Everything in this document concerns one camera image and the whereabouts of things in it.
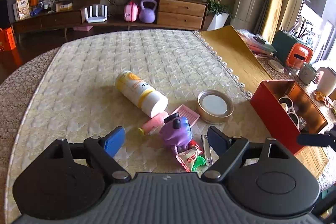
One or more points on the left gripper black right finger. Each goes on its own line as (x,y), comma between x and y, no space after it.
(218,141)

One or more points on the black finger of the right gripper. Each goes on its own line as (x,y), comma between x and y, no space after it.
(318,140)

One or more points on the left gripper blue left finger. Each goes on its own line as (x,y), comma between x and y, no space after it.
(113,141)

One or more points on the silver nail clipper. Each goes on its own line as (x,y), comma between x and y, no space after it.
(206,150)

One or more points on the green plastic toy piece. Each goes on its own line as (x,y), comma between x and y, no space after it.
(199,161)

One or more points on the red white snack packet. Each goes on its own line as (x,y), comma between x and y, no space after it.
(187,158)

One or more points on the pink tube with yellow cap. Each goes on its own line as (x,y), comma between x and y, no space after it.
(150,126)

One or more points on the purple toy figure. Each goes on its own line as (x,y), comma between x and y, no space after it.
(176,133)

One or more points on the white frame sunglasses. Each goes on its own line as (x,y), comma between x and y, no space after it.
(287,104)

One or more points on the orange snack wrapper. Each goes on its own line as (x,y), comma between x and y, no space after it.
(319,96)

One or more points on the pink ridged soap tray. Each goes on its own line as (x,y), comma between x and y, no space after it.
(191,115)

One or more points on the red metal storage box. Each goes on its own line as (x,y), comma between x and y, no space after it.
(265,101)

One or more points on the white and yellow bottle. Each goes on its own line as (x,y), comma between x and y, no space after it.
(141,94)

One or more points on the white electric kettle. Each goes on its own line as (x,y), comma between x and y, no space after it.
(325,80)

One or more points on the grey ceramic mug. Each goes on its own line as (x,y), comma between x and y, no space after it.
(307,73)

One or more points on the clear drinking glass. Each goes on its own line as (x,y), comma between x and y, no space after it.
(295,69)

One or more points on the cream quilted table mat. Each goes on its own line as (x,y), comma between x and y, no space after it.
(77,97)

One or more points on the white round lid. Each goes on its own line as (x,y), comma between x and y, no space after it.
(276,65)

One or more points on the stack of colourful folders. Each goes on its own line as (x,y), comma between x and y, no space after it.
(256,43)

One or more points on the white wifi router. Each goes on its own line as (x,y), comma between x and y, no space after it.
(96,13)

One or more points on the purple kettlebell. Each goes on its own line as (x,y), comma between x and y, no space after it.
(147,15)

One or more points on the pink toy case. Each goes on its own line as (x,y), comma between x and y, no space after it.
(130,12)

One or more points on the wooden tv cabinet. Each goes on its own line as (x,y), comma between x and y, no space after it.
(175,14)

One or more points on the orange shopping bag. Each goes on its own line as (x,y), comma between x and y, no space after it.
(7,40)

